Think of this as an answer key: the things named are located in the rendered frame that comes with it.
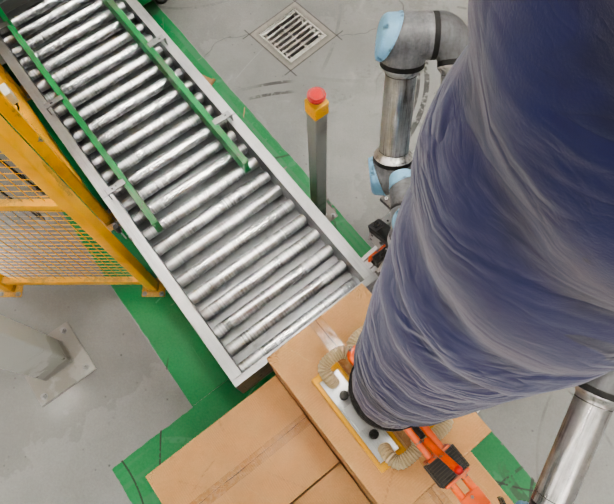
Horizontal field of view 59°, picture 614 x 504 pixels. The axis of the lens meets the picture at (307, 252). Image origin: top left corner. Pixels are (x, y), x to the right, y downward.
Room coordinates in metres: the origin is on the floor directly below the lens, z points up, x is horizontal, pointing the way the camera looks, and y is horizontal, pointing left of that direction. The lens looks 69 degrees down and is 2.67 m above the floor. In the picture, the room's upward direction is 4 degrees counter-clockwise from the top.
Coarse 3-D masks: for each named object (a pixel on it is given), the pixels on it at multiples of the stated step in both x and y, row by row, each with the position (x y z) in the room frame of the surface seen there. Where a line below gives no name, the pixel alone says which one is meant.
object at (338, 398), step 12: (336, 372) 0.24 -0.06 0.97; (324, 384) 0.21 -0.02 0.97; (324, 396) 0.17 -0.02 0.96; (336, 396) 0.17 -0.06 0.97; (348, 396) 0.16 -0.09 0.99; (336, 408) 0.13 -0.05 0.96; (348, 420) 0.09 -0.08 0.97; (360, 432) 0.06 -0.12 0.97; (372, 432) 0.05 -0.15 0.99; (384, 432) 0.05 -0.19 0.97; (360, 444) 0.02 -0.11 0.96; (372, 444) 0.02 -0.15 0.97; (396, 444) 0.02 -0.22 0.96; (372, 456) -0.01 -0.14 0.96; (384, 468) -0.05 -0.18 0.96
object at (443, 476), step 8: (448, 448) 0.00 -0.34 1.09; (456, 448) -0.01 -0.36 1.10; (432, 456) -0.02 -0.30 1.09; (456, 456) -0.03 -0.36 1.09; (432, 464) -0.04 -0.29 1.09; (440, 464) -0.04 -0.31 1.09; (464, 464) -0.05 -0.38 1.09; (432, 472) -0.06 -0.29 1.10; (440, 472) -0.06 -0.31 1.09; (448, 472) -0.06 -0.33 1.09; (464, 472) -0.07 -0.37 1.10; (440, 480) -0.08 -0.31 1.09; (448, 480) -0.08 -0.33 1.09; (456, 480) -0.09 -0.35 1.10; (448, 488) -0.10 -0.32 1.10
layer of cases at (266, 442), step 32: (224, 416) 0.17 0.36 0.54; (256, 416) 0.16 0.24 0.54; (288, 416) 0.15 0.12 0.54; (192, 448) 0.06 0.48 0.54; (224, 448) 0.05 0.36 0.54; (256, 448) 0.05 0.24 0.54; (288, 448) 0.04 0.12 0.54; (320, 448) 0.03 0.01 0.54; (160, 480) -0.04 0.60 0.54; (192, 480) -0.05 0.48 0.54; (224, 480) -0.06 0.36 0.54; (256, 480) -0.06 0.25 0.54; (288, 480) -0.07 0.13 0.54; (320, 480) -0.08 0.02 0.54; (352, 480) -0.09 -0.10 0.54; (480, 480) -0.12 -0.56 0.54
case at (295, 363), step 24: (360, 288) 0.51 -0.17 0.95; (336, 312) 0.43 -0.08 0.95; (360, 312) 0.43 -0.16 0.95; (312, 336) 0.36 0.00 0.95; (336, 336) 0.36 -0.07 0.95; (288, 360) 0.29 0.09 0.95; (312, 360) 0.29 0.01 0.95; (288, 384) 0.22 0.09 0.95; (312, 384) 0.21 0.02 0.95; (312, 408) 0.14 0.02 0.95; (336, 432) 0.06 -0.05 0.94; (456, 432) 0.04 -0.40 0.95; (480, 432) 0.03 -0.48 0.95; (360, 456) -0.01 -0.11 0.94; (360, 480) -0.07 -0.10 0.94; (384, 480) -0.08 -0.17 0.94; (408, 480) -0.08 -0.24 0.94; (432, 480) -0.09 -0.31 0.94
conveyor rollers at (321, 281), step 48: (48, 0) 2.30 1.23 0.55; (96, 0) 2.27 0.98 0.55; (48, 48) 1.99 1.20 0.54; (96, 48) 1.96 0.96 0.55; (48, 96) 1.69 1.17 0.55; (144, 96) 1.66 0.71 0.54; (192, 144) 1.38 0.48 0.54; (240, 144) 1.35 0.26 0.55; (144, 192) 1.14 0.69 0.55; (240, 192) 1.10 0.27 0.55; (240, 240) 0.88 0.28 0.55; (240, 288) 0.67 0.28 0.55; (240, 336) 0.47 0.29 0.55; (288, 336) 0.45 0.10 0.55
